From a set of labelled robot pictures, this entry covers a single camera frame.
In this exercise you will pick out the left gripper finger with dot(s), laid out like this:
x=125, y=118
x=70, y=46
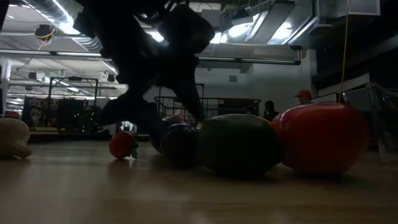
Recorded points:
x=133, y=105
x=192, y=99

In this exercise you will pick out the small red strawberry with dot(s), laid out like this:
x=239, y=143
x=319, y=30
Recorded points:
x=121, y=144

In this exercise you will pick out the round purple plum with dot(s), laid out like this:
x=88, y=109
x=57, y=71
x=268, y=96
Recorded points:
x=180, y=144

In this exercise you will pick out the green avocado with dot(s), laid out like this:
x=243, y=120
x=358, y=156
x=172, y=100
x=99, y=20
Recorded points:
x=239, y=146

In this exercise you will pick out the yellow fruit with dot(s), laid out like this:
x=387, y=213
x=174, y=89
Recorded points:
x=265, y=119

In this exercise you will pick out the white garlic bulb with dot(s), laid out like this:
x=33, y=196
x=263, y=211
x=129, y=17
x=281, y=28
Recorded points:
x=12, y=137

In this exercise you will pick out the long red pepper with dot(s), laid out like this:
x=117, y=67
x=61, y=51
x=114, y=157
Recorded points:
x=320, y=137

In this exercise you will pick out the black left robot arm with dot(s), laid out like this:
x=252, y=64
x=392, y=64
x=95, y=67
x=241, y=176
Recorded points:
x=102, y=12

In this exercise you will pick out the person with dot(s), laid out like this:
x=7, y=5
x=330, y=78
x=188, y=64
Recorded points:
x=303, y=97
x=270, y=110

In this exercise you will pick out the long overhead light bar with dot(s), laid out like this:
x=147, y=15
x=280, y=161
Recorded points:
x=264, y=61

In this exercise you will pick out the clear plastic container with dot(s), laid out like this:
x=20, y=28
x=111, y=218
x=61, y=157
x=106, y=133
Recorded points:
x=385, y=124

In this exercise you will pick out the grey wall vent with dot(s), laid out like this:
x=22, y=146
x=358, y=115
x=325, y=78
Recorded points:
x=233, y=78

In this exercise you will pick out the black background rig frame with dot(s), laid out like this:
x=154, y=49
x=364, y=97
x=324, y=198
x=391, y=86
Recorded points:
x=73, y=78

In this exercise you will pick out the silver air duct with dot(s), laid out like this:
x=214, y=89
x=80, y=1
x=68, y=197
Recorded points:
x=84, y=42

